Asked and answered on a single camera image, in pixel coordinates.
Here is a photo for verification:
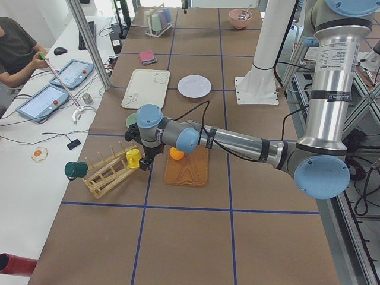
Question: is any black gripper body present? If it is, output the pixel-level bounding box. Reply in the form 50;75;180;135
124;123;164;162

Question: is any orange fruit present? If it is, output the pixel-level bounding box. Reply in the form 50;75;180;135
169;147;185;161

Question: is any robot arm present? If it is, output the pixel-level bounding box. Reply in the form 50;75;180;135
125;1;379;199

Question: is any brown wooden tray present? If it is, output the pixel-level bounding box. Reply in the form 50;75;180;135
164;146;209;187

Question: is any cream bear tray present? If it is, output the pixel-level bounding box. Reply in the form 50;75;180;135
121;69;170;109

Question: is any yellow mug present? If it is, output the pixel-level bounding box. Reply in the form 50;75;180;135
126;148;141;169

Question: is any green bowl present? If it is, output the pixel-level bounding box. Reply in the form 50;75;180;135
125;113;137;128

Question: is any wooden drying rack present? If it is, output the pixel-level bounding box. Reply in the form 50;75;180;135
82;142;139;199

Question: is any metal weight cylinder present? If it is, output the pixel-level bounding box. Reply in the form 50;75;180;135
82;93;93;105

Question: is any small black device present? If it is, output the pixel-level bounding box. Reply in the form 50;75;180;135
66;139;81;150

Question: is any dark green mug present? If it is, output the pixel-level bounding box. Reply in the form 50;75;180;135
64;161;88;181

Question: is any white plate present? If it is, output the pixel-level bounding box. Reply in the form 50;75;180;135
178;75;211;99

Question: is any far blue teach pendant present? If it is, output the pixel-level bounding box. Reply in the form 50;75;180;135
58;59;94;90

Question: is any blue teach pendant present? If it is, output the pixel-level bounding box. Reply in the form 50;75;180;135
58;59;94;90
16;84;69;122

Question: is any fried egg toy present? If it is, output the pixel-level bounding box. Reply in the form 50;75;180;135
31;147;48;162

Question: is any near blue teach pendant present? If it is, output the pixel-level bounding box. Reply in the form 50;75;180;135
16;84;69;122

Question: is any black keyboard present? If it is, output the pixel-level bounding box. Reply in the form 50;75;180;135
78;21;96;51

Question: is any white cup rack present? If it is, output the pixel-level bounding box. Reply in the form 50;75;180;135
143;3;172;38

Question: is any black computer mouse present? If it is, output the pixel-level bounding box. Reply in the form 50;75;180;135
53;47;68;56

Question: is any green cup on rack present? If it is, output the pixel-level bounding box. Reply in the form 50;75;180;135
151;14;162;33

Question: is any grabber stick tool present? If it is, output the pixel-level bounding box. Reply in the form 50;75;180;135
37;52;97;124

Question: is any purple cup on rack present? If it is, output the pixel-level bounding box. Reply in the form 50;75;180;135
157;10;168;28

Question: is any seated person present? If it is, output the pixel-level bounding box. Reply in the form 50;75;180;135
1;17;48;88

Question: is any metal spoon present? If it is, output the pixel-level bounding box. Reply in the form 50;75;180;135
236;4;252;20

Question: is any red cylinder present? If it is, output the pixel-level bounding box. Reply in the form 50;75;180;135
1;253;38;277

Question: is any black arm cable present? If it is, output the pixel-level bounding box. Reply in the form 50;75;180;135
172;100;311;163

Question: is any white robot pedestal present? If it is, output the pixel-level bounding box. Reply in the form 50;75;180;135
235;0;297;105

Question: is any aluminium frame post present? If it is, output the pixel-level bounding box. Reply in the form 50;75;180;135
66;0;110;91

